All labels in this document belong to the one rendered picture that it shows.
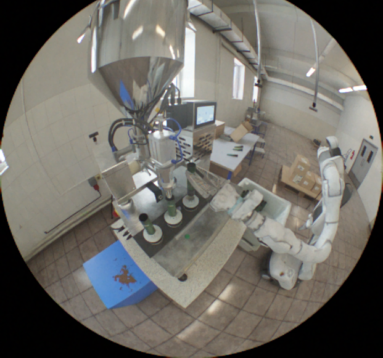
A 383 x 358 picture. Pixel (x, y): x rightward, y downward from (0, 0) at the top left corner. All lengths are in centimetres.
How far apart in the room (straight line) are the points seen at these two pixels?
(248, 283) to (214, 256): 95
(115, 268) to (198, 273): 60
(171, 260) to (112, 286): 67
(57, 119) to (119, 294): 174
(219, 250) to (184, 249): 34
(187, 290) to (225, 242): 38
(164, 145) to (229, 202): 24
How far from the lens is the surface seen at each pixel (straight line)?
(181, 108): 42
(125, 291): 100
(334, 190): 66
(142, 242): 52
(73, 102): 170
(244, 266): 164
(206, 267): 76
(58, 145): 176
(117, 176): 37
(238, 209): 36
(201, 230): 53
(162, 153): 27
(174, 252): 49
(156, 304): 157
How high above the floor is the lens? 150
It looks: 35 degrees down
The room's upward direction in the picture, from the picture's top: 1 degrees clockwise
